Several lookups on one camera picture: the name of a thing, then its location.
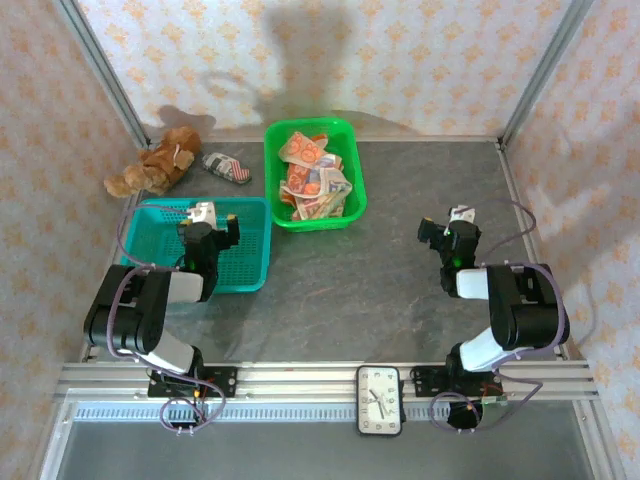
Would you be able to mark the right arm's wrist camera box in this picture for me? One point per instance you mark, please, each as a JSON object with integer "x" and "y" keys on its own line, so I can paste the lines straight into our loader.
{"x": 462, "y": 214}

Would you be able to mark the brown teddy bear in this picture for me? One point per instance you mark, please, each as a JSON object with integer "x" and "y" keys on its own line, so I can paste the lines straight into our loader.
{"x": 165, "y": 160}

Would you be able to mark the towel with bunny faces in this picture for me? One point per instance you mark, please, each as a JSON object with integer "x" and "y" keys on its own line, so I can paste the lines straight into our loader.
{"x": 300, "y": 147}

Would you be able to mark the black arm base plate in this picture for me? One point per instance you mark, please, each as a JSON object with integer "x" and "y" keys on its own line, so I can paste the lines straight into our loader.
{"x": 227, "y": 382}
{"x": 425, "y": 382}

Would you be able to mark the aluminium frame post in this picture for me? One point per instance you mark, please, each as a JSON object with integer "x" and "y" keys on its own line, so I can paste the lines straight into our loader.
{"x": 102, "y": 70}
{"x": 543, "y": 70}

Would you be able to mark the white black alarm clock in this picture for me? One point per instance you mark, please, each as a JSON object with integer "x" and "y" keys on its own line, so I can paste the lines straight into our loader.
{"x": 380, "y": 400}

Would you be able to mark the green plastic basket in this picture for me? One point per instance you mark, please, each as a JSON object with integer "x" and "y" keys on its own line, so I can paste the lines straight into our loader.
{"x": 350, "y": 135}

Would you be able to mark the small green circuit board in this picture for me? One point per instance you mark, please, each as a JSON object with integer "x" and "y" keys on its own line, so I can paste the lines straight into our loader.
{"x": 495, "y": 401}

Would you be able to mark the teal plastic basket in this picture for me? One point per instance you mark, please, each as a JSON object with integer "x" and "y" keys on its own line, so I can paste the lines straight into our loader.
{"x": 240, "y": 270}

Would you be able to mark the towel with rabbit lettering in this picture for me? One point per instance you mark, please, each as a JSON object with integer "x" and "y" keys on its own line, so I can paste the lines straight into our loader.
{"x": 330, "y": 200}

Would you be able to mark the wide aluminium mounting rail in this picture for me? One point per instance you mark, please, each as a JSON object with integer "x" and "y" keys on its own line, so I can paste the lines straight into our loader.
{"x": 300, "y": 380}

